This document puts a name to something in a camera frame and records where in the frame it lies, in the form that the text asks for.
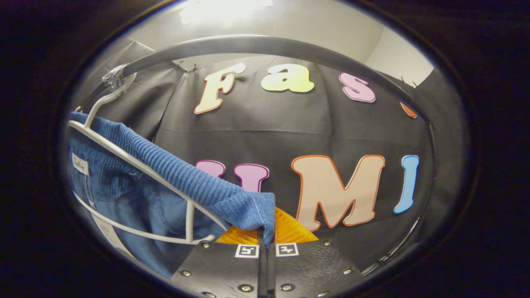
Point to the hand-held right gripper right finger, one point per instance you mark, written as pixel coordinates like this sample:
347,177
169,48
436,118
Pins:
310,269

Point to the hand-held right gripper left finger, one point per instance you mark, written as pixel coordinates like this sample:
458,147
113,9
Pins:
223,269

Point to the white clothes hanger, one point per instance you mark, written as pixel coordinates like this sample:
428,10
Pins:
189,223

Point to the blue jacket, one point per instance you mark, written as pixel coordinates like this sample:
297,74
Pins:
186,182

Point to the black clothes rack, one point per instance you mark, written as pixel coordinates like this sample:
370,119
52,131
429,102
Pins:
256,43

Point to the white paper tag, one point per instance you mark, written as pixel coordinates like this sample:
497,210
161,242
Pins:
108,234

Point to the silver foil wrap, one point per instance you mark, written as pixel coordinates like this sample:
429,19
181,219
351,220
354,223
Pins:
114,76

